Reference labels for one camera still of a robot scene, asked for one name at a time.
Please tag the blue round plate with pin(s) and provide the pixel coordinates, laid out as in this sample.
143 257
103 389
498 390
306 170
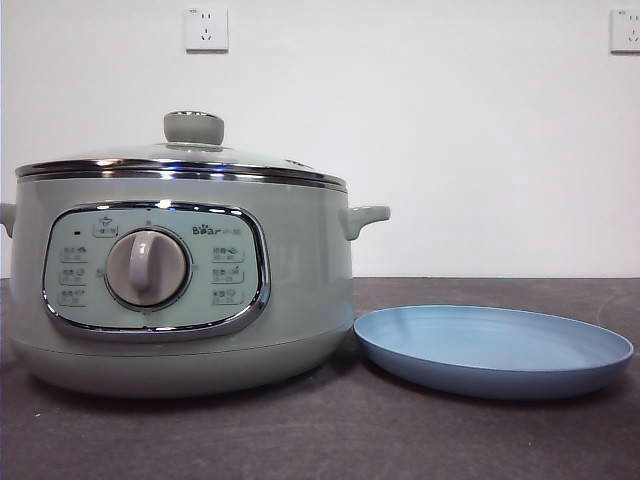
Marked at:
480 350

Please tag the glass lid with green knob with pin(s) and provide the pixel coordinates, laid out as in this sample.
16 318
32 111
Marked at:
193 128

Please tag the pale green electric steamer pot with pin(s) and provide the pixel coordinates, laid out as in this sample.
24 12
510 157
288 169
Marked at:
300 300

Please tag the white wall socket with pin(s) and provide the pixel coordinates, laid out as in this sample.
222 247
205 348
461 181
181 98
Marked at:
627 31
207 30

